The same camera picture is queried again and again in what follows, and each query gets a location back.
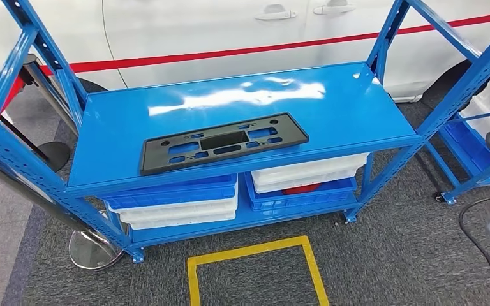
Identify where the black plastic panel part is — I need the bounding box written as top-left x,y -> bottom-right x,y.
139,112 -> 310,177

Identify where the long red barrier belt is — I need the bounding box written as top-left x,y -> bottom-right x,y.
40,10 -> 490,77

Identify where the short red barrier belt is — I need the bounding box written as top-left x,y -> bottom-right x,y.
0,76 -> 26,115

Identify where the blue metal shelf rack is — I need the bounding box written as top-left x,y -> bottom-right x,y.
424,76 -> 490,206
0,0 -> 490,265

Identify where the black camera cable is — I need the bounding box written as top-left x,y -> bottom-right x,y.
458,192 -> 490,306

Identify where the red item in crate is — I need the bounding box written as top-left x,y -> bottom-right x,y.
281,182 -> 323,196

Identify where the stanchion with chrome base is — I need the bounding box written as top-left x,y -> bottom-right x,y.
0,150 -> 125,271

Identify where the white car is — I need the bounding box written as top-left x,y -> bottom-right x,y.
0,0 -> 490,105

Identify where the blue plastic crate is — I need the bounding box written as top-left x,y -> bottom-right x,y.
244,173 -> 359,212
101,173 -> 238,211
443,120 -> 490,179

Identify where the black stanchion post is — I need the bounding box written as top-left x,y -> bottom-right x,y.
0,116 -> 71,172
19,54 -> 81,136

